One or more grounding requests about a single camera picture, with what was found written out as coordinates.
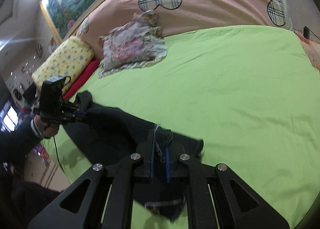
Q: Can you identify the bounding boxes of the black pants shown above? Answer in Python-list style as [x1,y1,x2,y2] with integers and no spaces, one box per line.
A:
[63,91,204,222]

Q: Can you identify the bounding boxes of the left forearm dark sleeve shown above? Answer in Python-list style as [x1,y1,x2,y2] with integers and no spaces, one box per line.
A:
[1,118,43,163]

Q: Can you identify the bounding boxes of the left hand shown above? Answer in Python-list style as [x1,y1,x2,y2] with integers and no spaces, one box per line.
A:
[33,115,60,138]

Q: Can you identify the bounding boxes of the red folded blanket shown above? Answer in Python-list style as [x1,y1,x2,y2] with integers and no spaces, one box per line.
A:
[62,60,100,100]

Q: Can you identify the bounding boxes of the yellow cartoon print quilt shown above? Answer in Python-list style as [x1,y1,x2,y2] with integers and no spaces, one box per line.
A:
[31,36,94,93]

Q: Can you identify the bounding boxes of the green bed sheet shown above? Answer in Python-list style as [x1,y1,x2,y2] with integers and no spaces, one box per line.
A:
[40,25,320,229]

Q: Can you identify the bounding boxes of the floral ruffled pillow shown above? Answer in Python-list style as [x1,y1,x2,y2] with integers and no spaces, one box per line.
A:
[98,10,168,78]

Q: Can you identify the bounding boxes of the black charger on bed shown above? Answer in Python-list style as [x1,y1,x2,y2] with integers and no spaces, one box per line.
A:
[303,26,310,39]

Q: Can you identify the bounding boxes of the black cable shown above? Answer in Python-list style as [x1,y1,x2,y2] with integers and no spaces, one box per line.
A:
[51,135,66,174]

